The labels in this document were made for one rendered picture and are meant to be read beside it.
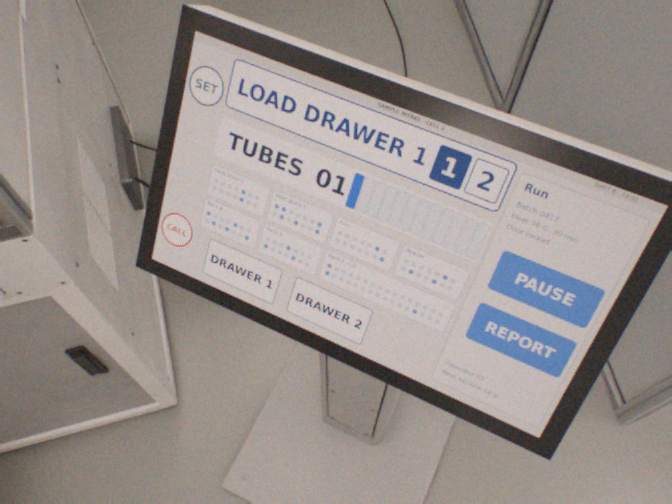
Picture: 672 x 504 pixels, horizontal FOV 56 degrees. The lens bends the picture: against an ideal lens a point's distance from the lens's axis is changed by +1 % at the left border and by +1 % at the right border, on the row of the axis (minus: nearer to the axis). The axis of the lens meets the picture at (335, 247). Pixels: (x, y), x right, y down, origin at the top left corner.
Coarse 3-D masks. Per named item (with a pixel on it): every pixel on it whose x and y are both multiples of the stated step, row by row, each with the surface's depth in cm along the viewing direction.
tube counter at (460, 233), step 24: (336, 168) 64; (312, 192) 66; (336, 192) 65; (360, 192) 64; (384, 192) 63; (408, 192) 62; (384, 216) 64; (408, 216) 63; (432, 216) 62; (456, 216) 61; (432, 240) 63; (456, 240) 62; (480, 240) 61
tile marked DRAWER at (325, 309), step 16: (304, 288) 69; (320, 288) 69; (288, 304) 71; (304, 304) 70; (320, 304) 69; (336, 304) 69; (352, 304) 68; (320, 320) 70; (336, 320) 69; (352, 320) 69; (368, 320) 68; (352, 336) 69
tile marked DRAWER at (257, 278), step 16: (208, 256) 72; (224, 256) 72; (240, 256) 71; (208, 272) 73; (224, 272) 72; (240, 272) 72; (256, 272) 71; (272, 272) 70; (240, 288) 72; (256, 288) 72; (272, 288) 71; (272, 304) 72
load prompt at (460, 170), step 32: (256, 96) 64; (288, 96) 63; (320, 96) 62; (288, 128) 64; (320, 128) 63; (352, 128) 62; (384, 128) 61; (416, 128) 60; (384, 160) 62; (416, 160) 61; (448, 160) 60; (480, 160) 59; (448, 192) 61; (480, 192) 60
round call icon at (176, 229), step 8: (168, 208) 72; (168, 216) 72; (176, 216) 72; (184, 216) 72; (160, 224) 73; (168, 224) 73; (176, 224) 72; (184, 224) 72; (192, 224) 72; (160, 232) 74; (168, 232) 73; (176, 232) 73; (184, 232) 72; (192, 232) 72; (160, 240) 74; (168, 240) 74; (176, 240) 73; (184, 240) 73; (184, 248) 73
